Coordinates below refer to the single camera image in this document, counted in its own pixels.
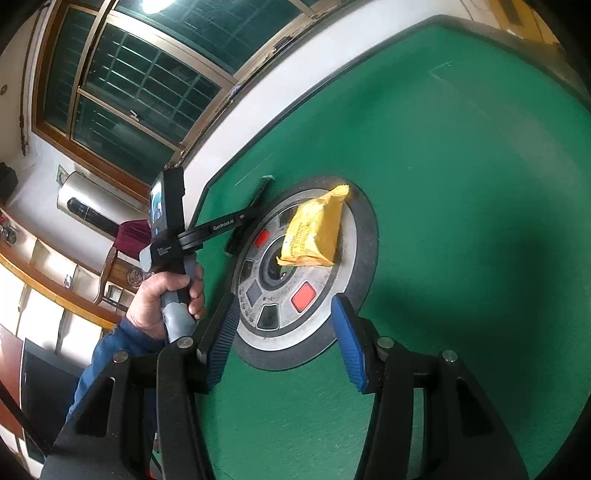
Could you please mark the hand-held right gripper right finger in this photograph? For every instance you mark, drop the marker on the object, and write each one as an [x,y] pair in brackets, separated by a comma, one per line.
[348,341]

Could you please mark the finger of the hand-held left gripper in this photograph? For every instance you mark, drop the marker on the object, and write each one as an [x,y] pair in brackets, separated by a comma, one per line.
[234,240]
[264,189]

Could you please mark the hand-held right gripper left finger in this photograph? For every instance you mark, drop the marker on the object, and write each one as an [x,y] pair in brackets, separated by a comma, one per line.
[221,346]

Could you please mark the yellow snack packet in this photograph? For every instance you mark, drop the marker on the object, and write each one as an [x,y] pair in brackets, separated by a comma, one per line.
[314,230]

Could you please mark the person's left forearm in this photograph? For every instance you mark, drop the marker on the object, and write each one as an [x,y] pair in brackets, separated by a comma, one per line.
[115,346]

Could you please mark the person's left hand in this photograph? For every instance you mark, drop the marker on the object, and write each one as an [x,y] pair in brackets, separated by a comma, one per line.
[147,300]

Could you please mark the maroon cloth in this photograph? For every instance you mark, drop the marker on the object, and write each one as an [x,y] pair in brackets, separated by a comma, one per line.
[131,235]

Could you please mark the silver water heater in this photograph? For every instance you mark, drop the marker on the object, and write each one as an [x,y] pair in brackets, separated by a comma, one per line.
[92,203]

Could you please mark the round table control panel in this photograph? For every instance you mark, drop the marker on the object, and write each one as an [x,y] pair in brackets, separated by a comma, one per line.
[341,258]

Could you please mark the dark wooden chair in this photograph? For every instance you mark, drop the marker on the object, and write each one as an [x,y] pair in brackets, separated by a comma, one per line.
[106,272]

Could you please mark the wooden framed window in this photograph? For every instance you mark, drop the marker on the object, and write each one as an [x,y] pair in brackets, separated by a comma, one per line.
[138,92]

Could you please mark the wooden display shelf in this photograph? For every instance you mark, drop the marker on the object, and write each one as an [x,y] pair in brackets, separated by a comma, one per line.
[27,270]

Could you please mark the black television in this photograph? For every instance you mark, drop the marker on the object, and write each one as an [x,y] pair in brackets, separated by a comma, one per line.
[46,392]

